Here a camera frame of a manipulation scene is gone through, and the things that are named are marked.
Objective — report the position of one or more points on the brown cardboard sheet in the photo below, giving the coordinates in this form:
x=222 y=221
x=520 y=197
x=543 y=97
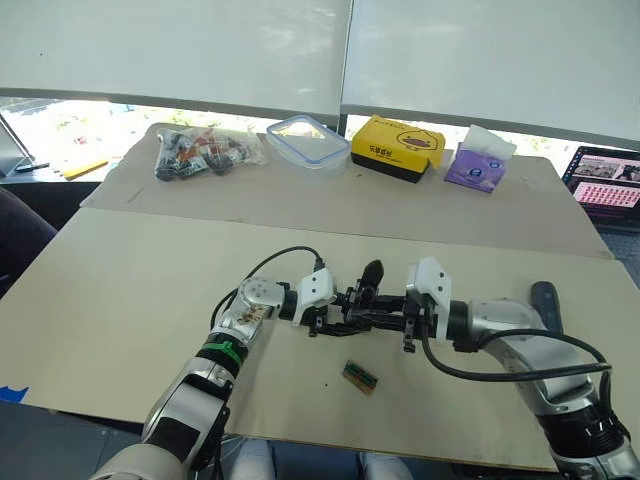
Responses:
x=350 y=205

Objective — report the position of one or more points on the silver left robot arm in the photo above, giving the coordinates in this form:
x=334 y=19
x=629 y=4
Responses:
x=200 y=400

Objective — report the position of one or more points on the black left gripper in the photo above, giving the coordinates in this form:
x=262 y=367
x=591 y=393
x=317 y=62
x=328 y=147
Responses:
x=330 y=312

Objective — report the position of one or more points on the white roller blind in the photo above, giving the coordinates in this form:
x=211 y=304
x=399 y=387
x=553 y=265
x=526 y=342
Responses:
x=500 y=55
x=175 y=50

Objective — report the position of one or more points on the grey tilted tablet stand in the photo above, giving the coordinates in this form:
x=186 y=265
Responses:
x=12 y=150

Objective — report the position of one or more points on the yellow duck tissue box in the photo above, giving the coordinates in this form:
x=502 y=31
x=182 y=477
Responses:
x=395 y=147

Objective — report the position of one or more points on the grey rounded shape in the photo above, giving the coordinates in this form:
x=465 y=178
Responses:
x=387 y=467
x=255 y=460

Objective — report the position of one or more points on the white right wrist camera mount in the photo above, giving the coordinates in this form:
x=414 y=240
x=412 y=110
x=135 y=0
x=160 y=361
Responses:
x=432 y=282

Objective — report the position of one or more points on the black gripper assembly part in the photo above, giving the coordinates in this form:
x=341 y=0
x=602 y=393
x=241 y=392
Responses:
x=372 y=275

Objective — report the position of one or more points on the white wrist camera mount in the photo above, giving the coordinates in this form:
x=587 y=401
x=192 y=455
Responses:
x=432 y=282
x=315 y=290

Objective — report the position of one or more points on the yellow flat stick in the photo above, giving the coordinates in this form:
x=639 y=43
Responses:
x=85 y=170

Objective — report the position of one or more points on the dark window frame post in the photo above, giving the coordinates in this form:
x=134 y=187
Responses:
x=344 y=122

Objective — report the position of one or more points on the purple tissue pack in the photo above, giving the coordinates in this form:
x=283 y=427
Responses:
x=475 y=170

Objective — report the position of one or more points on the clear bag of parts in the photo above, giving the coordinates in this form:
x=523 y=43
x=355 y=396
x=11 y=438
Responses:
x=200 y=152

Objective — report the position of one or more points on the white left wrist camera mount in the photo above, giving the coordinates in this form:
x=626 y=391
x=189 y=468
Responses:
x=315 y=290

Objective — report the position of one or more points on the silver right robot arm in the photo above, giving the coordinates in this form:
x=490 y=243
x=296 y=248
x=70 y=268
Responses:
x=505 y=320

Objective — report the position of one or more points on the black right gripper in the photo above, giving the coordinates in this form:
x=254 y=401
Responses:
x=412 y=320

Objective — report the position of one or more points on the blue tape strip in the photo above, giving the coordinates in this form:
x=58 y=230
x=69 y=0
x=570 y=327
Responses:
x=12 y=394

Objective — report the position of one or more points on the open laptop with pink screen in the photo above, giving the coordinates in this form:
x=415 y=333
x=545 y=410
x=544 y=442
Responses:
x=607 y=185

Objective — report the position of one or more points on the small green brown part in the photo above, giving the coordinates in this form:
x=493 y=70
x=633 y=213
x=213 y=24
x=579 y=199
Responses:
x=359 y=377

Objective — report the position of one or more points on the clear blue-rimmed plastic container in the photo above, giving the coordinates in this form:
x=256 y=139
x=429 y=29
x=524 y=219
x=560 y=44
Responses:
x=307 y=142

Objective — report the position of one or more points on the large light cardboard sheet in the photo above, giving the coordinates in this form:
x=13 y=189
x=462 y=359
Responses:
x=150 y=310

